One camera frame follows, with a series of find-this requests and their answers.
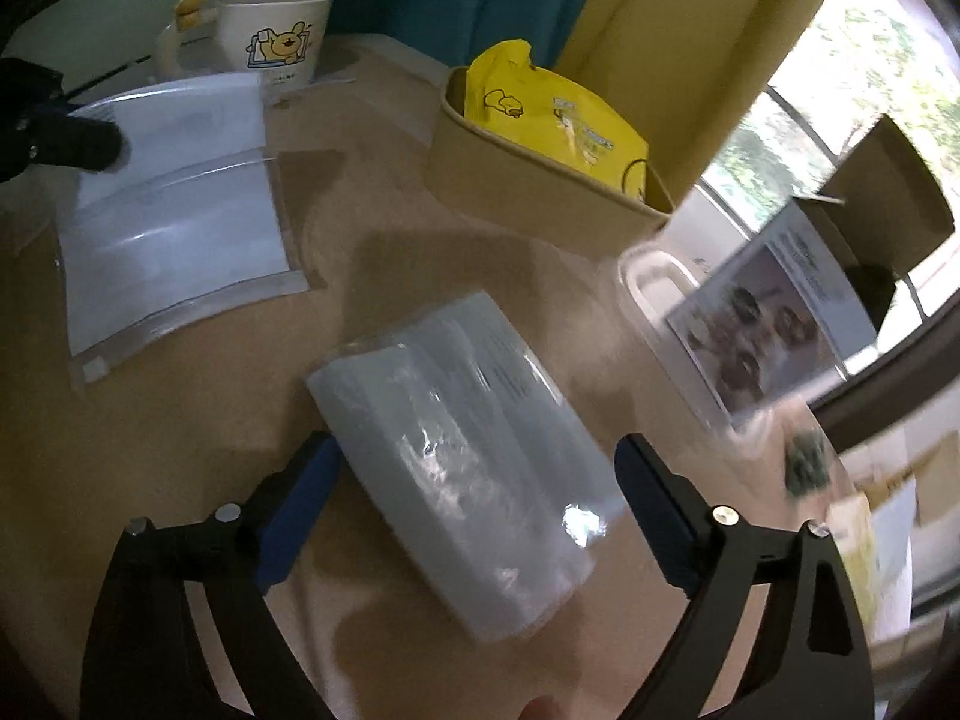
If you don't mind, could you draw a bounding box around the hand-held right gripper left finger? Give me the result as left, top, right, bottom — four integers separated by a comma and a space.
79, 431, 346, 720

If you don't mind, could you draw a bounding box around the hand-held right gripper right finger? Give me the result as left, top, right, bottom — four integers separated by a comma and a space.
613, 433, 878, 720

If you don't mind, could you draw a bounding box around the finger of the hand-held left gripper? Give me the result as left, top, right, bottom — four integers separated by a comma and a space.
0, 116, 130, 185
0, 58, 65, 121

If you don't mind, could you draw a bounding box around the clear zip bag with paper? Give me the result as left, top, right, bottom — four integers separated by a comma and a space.
56, 73, 312, 391

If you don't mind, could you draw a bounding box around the clear plastic package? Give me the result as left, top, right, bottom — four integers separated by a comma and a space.
306, 291, 627, 646

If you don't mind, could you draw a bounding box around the small green object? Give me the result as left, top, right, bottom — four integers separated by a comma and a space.
780, 427, 833, 497

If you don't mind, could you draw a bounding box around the white cartoon bear mug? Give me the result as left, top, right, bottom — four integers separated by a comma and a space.
155, 0, 335, 91

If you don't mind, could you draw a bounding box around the white printed carton box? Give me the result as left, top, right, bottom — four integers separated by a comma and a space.
666, 199, 897, 428

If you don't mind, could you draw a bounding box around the kraft paper bin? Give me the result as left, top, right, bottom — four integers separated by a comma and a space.
426, 66, 676, 260

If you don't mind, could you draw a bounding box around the open brown cardboard box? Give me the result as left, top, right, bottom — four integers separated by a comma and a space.
821, 114, 957, 293

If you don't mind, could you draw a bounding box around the yellow snack bag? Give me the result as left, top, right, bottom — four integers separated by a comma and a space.
463, 40, 650, 203

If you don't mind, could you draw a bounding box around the yellow curtain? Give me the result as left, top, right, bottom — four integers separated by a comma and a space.
555, 0, 863, 203

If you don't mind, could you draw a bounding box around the dark sliding door frame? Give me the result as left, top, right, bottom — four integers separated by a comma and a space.
814, 300, 960, 428

